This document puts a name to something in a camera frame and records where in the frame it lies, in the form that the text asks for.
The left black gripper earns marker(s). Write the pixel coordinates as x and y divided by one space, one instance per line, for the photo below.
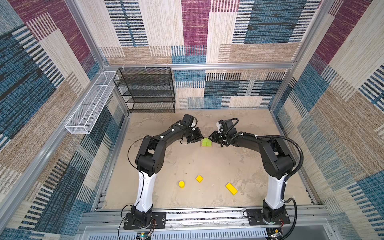
198 136

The black wire shelf rack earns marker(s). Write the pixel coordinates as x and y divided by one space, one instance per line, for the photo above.
147 90

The small yellow square block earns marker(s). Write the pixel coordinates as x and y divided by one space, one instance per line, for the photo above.
199 178

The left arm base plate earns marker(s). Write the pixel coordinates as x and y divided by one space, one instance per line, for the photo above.
155 220

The long yellow block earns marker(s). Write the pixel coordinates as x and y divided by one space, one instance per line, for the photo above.
231 189

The white wire mesh basket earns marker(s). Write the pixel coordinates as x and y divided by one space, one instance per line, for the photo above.
87 113

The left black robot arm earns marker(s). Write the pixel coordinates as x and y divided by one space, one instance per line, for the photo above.
150 160

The yellow cylinder block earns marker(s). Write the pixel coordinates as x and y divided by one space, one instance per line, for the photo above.
181 184

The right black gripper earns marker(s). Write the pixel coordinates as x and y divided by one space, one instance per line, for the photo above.
214 138

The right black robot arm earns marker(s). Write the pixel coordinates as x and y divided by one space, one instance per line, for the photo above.
276 159

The aluminium front rail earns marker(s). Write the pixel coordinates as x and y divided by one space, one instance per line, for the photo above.
313 223

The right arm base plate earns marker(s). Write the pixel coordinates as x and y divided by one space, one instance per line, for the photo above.
266 216

